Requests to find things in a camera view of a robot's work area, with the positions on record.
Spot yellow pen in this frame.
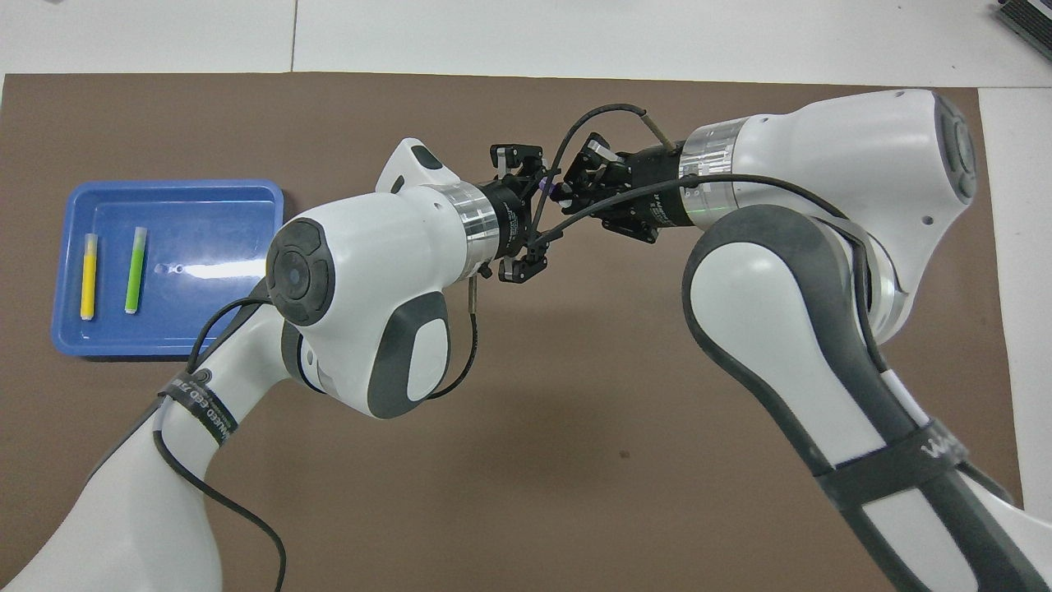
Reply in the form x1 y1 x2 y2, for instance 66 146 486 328
79 233 100 321

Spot grey ribbed device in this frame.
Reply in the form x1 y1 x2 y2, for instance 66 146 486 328
994 0 1052 60

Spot green pen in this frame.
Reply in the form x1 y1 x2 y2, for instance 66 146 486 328
123 226 150 316

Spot brown table mat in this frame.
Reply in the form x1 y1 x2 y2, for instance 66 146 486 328
0 72 1035 592

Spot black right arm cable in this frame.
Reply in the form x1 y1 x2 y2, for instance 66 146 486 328
530 103 897 379

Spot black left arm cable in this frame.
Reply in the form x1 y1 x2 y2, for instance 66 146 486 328
152 263 480 592

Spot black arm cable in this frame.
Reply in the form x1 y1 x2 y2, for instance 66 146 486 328
530 103 897 379
152 263 480 592

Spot blue plastic tray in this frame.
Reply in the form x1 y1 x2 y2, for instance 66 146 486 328
51 179 284 359

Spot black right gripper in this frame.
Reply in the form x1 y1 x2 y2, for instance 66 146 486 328
559 132 701 245

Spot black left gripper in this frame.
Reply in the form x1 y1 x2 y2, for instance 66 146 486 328
477 144 551 285

